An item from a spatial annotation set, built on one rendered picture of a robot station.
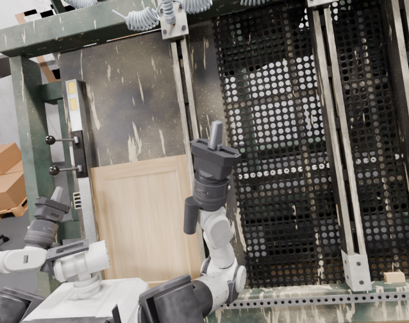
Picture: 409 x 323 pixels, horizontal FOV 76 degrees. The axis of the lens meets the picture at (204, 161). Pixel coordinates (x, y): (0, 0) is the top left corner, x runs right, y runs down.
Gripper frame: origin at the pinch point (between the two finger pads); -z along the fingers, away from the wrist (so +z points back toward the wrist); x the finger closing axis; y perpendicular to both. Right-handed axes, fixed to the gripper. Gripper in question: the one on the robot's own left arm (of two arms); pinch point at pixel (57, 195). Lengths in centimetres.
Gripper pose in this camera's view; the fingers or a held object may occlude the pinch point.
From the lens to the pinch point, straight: 113.3
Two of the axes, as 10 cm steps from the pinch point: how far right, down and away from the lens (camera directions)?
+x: 5.0, 4.6, 7.4
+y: 8.6, -1.7, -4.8
